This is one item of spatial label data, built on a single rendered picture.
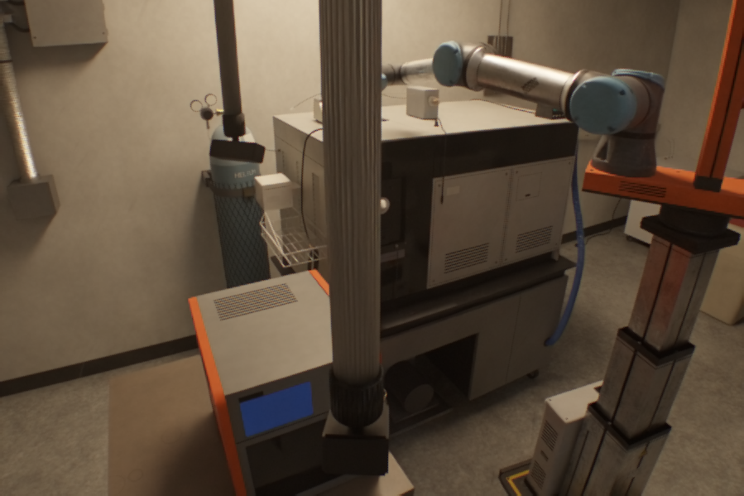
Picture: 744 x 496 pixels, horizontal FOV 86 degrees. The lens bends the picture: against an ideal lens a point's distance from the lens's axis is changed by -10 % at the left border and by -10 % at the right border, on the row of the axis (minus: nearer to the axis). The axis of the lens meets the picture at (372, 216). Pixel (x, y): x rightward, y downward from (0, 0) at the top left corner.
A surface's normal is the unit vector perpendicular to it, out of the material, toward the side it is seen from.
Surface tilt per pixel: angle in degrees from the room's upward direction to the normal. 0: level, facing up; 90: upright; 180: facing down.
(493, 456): 0
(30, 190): 90
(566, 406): 0
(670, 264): 90
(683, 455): 0
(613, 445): 90
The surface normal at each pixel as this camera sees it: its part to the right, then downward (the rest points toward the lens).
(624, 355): -0.95, 0.11
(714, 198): -0.51, 0.32
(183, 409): 0.00, -0.93
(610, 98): -0.69, 0.29
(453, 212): 0.46, 0.33
